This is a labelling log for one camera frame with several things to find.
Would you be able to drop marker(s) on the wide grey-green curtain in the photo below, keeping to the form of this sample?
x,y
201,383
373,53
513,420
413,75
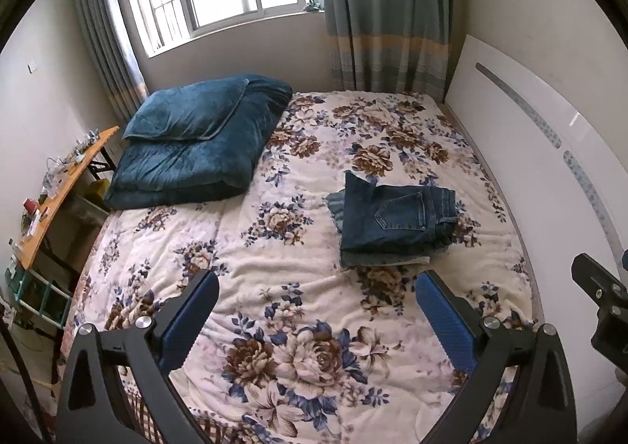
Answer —
x,y
392,7

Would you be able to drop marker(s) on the clear storage box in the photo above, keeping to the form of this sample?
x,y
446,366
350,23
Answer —
x,y
91,213

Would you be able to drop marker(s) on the white wall socket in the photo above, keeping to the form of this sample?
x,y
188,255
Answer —
x,y
33,66

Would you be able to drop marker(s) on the green storage rack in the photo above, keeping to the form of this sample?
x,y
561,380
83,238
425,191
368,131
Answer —
x,y
37,297

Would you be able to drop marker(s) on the teal folded comforter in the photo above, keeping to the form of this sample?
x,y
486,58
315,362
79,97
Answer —
x,y
186,169

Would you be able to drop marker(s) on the teal velvet pillow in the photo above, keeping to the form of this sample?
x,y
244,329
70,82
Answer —
x,y
189,108

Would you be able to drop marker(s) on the white bed headboard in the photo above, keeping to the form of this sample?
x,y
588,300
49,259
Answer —
x,y
535,145

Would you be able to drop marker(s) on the floral quilted bedspread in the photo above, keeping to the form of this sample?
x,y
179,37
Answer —
x,y
274,287

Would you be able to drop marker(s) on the dark blue denim pants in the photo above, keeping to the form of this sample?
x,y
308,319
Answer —
x,y
392,213

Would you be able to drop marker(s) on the yellow bin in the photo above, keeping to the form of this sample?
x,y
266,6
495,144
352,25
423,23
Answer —
x,y
100,189

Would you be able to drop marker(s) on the red cup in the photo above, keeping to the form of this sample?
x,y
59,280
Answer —
x,y
31,204

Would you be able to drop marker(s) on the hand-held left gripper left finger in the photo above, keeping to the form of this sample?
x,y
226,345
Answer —
x,y
189,321

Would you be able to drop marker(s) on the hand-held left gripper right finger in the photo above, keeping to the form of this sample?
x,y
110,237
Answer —
x,y
446,321

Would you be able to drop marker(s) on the narrow grey-green curtain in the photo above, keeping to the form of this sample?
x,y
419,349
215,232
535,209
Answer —
x,y
105,32

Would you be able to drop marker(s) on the wooden desk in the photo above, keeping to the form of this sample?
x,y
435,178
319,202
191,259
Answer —
x,y
64,194

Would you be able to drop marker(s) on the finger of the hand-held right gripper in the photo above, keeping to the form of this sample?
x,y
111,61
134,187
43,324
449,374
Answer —
x,y
596,277
625,260

